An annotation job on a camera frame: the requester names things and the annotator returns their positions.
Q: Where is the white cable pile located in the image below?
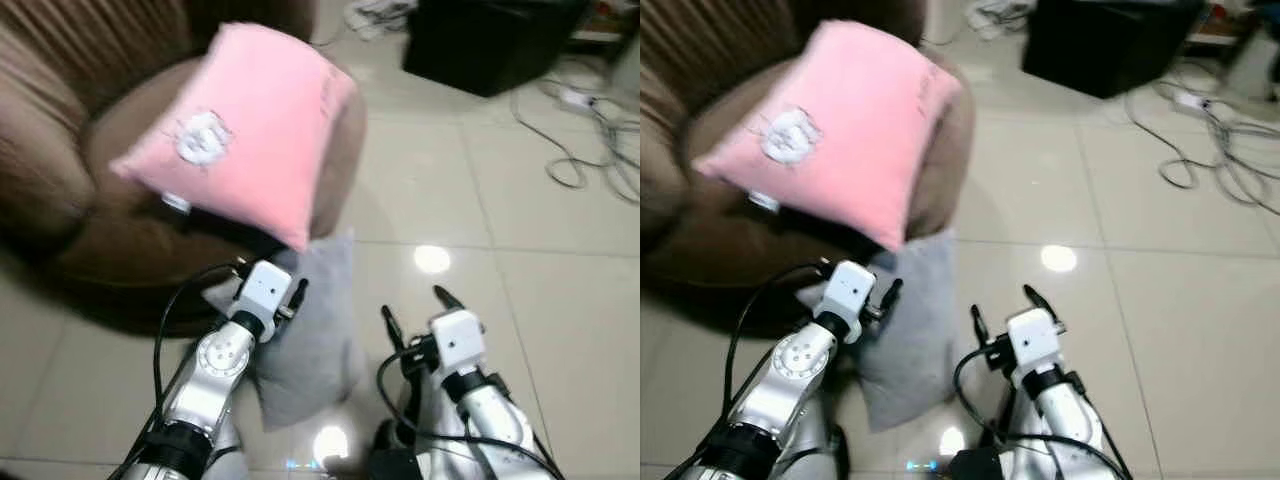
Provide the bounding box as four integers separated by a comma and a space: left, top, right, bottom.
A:
965, 0, 1031, 36
345, 0, 416, 41

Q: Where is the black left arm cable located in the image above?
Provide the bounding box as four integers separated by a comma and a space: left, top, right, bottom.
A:
722, 260, 823, 441
150, 260, 243, 441

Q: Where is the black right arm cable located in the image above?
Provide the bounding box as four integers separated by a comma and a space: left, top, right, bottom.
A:
950, 345, 1136, 480
375, 345, 561, 480

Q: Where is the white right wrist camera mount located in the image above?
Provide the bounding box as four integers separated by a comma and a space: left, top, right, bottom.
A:
428, 309, 488, 373
1005, 308, 1063, 371

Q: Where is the black box cabinet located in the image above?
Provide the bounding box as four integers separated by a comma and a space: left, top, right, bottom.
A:
403, 0, 591, 98
1022, 0, 1206, 99

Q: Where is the pink pillow with white print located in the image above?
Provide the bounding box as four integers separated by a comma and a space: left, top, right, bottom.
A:
110, 22, 359, 253
692, 20, 963, 253

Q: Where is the grey pillow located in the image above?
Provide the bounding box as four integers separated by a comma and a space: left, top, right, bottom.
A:
203, 230, 366, 433
797, 228, 966, 433

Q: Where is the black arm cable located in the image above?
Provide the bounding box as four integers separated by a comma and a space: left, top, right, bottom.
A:
722, 260, 823, 441
950, 345, 1136, 480
150, 260, 243, 441
375, 345, 561, 480

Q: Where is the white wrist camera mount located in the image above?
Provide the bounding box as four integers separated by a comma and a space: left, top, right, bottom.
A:
824, 261, 879, 321
1005, 308, 1063, 371
428, 309, 488, 373
237, 260, 294, 319

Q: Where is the brown velvet round sofa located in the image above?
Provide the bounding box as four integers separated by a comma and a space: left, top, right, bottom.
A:
640, 0, 976, 333
0, 0, 367, 336

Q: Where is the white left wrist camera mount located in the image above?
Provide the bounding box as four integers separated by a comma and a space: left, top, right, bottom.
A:
237, 260, 294, 319
824, 261, 879, 321

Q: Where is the black floor cable bundle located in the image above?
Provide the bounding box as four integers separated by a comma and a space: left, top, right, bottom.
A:
1125, 75, 1280, 216
510, 70, 641, 206

